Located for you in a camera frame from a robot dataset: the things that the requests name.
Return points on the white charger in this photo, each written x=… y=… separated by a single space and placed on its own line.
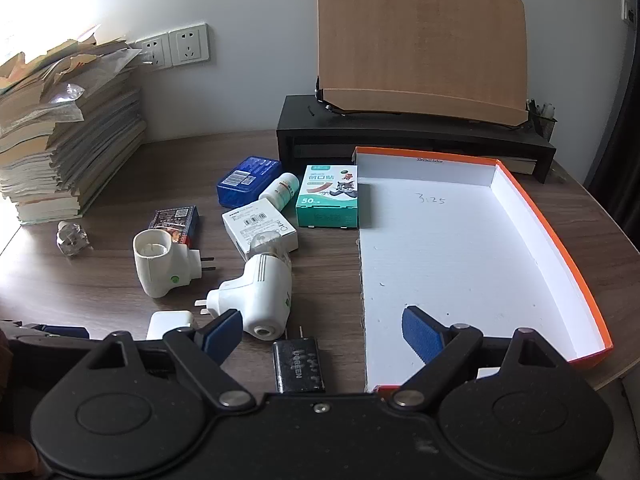
x=167 y=322

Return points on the white wall socket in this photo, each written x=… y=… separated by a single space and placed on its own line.
x=152 y=51
x=189 y=45

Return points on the person's left hand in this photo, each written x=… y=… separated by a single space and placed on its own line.
x=15 y=457

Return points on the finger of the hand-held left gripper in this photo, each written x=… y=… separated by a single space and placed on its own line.
x=70 y=333

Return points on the black monitor riser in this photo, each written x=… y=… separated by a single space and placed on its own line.
x=350 y=130

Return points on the small white cardboard box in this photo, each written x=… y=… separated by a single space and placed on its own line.
x=255 y=225

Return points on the black mesh pen holder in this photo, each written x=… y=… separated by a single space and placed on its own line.
x=542 y=122

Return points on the white pill bottle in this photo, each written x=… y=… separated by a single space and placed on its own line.
x=280 y=191

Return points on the dark curtain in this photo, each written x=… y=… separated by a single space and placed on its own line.
x=620 y=125

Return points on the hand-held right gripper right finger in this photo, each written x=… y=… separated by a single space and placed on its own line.
x=422 y=334

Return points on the blue plastic box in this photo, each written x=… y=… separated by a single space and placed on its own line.
x=247 y=180

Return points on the dark playing card box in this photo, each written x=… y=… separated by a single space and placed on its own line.
x=172 y=222

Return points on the orange and white cardboard box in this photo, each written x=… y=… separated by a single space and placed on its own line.
x=450 y=250

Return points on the wooden book stand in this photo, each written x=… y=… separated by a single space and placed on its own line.
x=420 y=40

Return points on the white plug-in mosquito heater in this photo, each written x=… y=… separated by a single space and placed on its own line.
x=157 y=265

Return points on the white plug-in heater with bottle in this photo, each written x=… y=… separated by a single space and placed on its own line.
x=262 y=290

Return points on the black charger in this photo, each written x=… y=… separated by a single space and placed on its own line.
x=297 y=365

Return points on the green and white bandage box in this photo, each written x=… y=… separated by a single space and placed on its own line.
x=327 y=197

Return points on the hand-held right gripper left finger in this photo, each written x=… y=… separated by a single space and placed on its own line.
x=223 y=334

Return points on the stack of books and papers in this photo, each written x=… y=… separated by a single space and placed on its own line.
x=70 y=140

